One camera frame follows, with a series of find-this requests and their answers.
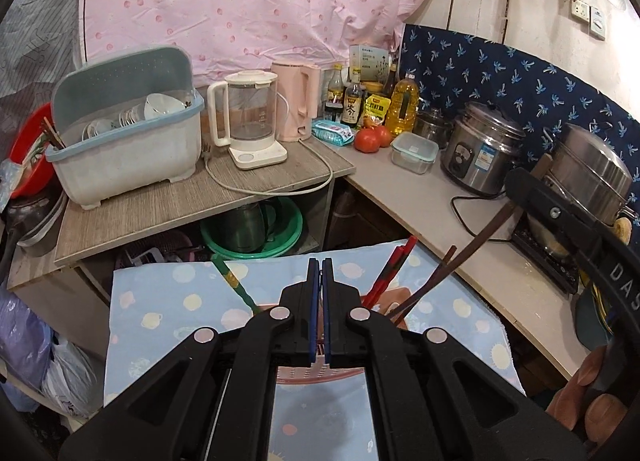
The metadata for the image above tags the green plastic basin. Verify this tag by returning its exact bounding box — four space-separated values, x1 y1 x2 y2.
201 198 303 262

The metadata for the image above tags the pink dotted curtain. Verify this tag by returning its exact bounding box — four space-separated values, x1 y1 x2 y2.
80 0 461 89

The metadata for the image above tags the dark soy sauce bottle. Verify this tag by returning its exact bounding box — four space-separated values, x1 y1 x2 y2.
342 82 363 128

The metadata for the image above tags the dark teal cloth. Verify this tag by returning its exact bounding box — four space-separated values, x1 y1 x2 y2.
574 286 613 349

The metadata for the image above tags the red chopstick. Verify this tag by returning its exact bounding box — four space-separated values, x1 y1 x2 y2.
367 236 418 309
360 245 407 306

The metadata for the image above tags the yellow seasoning packet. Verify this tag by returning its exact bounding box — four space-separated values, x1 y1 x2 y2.
364 94 392 128

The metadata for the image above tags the white glass kettle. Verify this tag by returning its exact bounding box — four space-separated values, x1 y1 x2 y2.
206 70 290 172

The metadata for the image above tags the black power cord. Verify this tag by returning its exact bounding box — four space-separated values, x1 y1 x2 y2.
451 194 516 244

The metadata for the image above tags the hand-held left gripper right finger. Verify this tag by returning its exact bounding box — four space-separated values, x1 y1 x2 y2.
322 257 588 461

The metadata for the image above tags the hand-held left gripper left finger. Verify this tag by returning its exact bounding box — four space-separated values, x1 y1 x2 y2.
57 257 322 461

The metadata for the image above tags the red plastic basin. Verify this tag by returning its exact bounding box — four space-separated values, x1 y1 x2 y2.
9 102 56 199

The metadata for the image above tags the dish drainer box with lid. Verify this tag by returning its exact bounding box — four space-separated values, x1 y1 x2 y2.
45 46 206 212

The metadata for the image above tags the steel kettle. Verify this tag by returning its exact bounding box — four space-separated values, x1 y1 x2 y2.
217 201 276 253

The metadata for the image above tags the glass food container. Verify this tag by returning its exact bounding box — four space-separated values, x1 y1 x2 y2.
391 132 440 174

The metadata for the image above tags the dark sauce bottle yellow cap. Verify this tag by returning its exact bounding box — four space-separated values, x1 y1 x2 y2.
325 64 346 121

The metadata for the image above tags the blue polka dot tablecloth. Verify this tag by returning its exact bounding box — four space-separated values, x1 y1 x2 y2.
102 238 526 461

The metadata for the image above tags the grey patterned cloth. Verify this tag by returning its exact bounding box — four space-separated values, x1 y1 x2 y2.
0 0 101 107

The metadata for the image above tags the white power cord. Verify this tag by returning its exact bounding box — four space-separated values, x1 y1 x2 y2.
202 138 335 197

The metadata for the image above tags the small steel pot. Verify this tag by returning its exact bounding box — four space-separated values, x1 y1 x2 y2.
414 108 453 148

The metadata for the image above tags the pink electric kettle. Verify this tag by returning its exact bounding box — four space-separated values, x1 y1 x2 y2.
271 61 322 143

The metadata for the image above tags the black induction cooker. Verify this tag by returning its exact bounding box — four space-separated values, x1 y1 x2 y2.
511 221 583 294

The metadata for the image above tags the white plastic bag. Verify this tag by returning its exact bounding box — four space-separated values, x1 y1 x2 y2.
40 336 101 417

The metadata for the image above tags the white wall switch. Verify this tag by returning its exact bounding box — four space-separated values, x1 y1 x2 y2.
589 6 607 39

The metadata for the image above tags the wooden cabinet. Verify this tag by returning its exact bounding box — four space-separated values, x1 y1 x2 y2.
7 138 357 357

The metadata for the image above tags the cooking oil bottle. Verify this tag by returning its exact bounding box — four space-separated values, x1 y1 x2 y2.
385 74 420 136

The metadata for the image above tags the steel rice cooker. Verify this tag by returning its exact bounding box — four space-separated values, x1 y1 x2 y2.
441 101 526 196

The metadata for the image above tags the white bowl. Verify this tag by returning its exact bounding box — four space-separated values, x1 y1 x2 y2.
144 94 185 121

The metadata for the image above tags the purple plastic bag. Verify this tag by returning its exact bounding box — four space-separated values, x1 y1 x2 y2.
0 286 53 412

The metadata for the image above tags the wet wipes pack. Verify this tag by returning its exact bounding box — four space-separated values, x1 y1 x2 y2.
311 118 357 147

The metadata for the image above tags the dark frying pan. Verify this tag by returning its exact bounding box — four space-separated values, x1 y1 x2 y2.
5 191 68 247

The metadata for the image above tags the steel steamer pot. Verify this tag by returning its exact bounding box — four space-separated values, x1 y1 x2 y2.
542 124 633 227

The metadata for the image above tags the person's right hand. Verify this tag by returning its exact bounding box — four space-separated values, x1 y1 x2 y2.
545 343 626 444

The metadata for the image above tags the pink utensil holder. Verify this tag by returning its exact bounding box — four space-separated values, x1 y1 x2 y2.
247 286 418 389

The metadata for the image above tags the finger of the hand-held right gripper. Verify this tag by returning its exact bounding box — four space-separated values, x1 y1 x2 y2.
505 168 608 254

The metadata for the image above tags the white carton box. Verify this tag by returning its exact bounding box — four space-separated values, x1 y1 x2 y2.
348 44 391 84

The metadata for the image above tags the green chopstick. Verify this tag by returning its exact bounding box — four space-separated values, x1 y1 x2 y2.
211 253 263 316

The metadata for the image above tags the dark blue printed cloth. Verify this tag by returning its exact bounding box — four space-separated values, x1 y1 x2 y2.
400 24 640 172

